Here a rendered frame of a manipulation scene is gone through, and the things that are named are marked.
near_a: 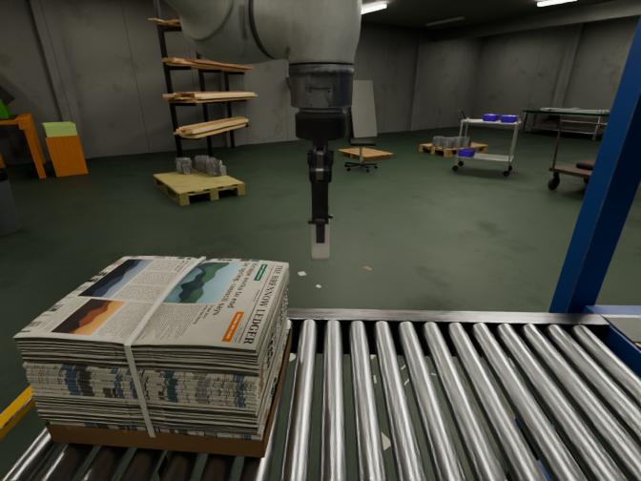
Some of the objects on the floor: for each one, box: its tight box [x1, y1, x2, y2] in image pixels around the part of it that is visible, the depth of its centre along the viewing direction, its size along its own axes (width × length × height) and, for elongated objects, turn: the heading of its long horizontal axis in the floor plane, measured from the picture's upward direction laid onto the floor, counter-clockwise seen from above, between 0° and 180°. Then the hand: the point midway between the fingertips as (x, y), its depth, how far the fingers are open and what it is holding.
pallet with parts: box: [153, 155, 246, 206], centre depth 508 cm, size 136×96×38 cm
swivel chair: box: [344, 113, 378, 172], centre depth 626 cm, size 61×61×96 cm
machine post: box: [515, 16, 641, 430], centre depth 112 cm, size 9×9×155 cm
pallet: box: [338, 147, 393, 161], centre depth 767 cm, size 106×75×10 cm
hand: (320, 240), depth 59 cm, fingers closed
